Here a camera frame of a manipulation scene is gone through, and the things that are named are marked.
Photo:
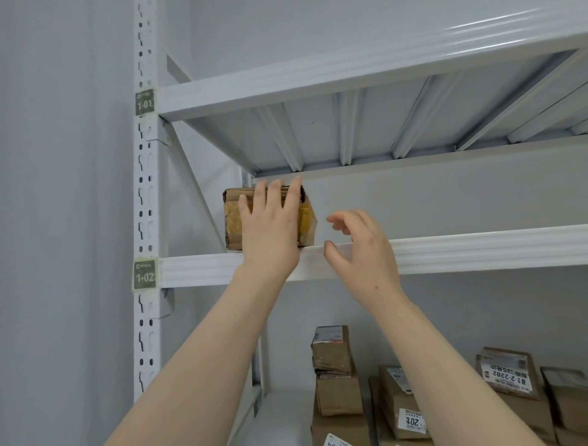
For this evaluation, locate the person's right hand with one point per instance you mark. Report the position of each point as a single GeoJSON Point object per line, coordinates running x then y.
{"type": "Point", "coordinates": [372, 262]}

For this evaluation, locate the person's left hand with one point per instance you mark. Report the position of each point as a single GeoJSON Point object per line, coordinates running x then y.
{"type": "Point", "coordinates": [268, 239]}

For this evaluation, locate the person's right thumb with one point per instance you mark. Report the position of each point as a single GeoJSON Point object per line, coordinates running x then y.
{"type": "Point", "coordinates": [335, 257]}

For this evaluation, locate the person's left little finger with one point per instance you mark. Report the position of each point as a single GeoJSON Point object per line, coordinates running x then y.
{"type": "Point", "coordinates": [245, 205]}

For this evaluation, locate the person's left middle finger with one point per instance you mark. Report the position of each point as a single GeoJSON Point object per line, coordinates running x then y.
{"type": "Point", "coordinates": [275, 197]}

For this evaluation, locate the yellow-taped cardboard box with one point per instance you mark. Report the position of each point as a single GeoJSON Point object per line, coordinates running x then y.
{"type": "Point", "coordinates": [232, 220]}

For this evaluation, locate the person's right forearm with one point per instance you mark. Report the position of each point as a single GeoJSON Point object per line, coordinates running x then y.
{"type": "Point", "coordinates": [441, 367]}

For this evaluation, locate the person's left forearm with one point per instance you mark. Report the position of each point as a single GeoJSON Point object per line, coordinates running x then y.
{"type": "Point", "coordinates": [206, 363]}

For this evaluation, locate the grey diagonal rack brace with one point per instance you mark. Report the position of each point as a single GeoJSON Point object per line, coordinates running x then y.
{"type": "Point", "coordinates": [193, 184]}

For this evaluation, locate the white perforated rack upright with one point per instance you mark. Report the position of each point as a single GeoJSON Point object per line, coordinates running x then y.
{"type": "Point", "coordinates": [146, 184]}

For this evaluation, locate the dark green shelf label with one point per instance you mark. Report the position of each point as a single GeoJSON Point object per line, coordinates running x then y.
{"type": "Point", "coordinates": [145, 274]}
{"type": "Point", "coordinates": [145, 102]}

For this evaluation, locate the white metal rack shelf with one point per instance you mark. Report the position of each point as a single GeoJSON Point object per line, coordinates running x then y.
{"type": "Point", "coordinates": [285, 416]}
{"type": "Point", "coordinates": [459, 255]}
{"type": "Point", "coordinates": [367, 78]}

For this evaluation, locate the group of brown cardboard parcels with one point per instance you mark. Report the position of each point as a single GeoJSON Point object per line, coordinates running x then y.
{"type": "Point", "coordinates": [337, 395]}

